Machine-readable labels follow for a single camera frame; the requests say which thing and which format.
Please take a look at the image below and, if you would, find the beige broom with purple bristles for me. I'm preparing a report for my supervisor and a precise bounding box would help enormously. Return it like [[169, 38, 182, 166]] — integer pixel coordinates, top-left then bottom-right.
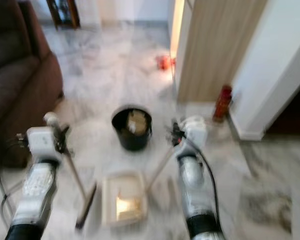
[[44, 112, 99, 231]]

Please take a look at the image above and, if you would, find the beige plastic dustpan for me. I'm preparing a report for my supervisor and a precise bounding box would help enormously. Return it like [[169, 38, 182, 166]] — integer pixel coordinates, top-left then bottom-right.
[[101, 146, 177, 229]]

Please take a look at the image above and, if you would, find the beige crumpled paper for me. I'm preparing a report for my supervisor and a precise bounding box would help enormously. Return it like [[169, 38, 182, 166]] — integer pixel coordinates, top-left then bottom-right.
[[126, 110, 149, 135]]

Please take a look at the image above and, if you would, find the black plastic bucket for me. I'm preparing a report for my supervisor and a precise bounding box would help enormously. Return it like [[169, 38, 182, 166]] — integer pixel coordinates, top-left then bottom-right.
[[111, 106, 154, 152]]

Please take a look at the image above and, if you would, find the reddish bottle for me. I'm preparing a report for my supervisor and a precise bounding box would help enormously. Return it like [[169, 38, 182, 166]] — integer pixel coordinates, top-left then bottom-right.
[[214, 85, 233, 123]]

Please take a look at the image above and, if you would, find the small red object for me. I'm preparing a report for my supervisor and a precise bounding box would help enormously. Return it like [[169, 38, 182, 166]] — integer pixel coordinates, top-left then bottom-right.
[[155, 54, 176, 72]]

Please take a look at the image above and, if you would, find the dark brown sofa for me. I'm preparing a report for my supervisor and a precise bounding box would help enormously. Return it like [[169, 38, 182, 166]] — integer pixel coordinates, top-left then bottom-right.
[[0, 0, 65, 169]]

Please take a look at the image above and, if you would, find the light wood door panel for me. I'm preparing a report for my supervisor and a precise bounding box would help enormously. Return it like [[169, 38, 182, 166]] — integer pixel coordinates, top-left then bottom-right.
[[175, 0, 269, 104]]

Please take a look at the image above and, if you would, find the dark wooden cabinet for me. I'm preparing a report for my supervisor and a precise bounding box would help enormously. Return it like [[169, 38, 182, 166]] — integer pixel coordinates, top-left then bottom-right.
[[46, 0, 81, 30]]

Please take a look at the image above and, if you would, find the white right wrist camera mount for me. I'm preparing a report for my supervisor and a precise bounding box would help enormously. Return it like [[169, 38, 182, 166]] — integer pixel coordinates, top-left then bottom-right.
[[181, 116, 209, 149]]

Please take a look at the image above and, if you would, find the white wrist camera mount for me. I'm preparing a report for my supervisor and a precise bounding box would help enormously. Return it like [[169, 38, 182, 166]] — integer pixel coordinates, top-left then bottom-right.
[[26, 126, 63, 162], [181, 116, 209, 149]]

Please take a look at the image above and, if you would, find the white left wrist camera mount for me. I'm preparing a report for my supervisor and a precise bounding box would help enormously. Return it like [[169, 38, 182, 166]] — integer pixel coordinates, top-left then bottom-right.
[[26, 126, 63, 162]]

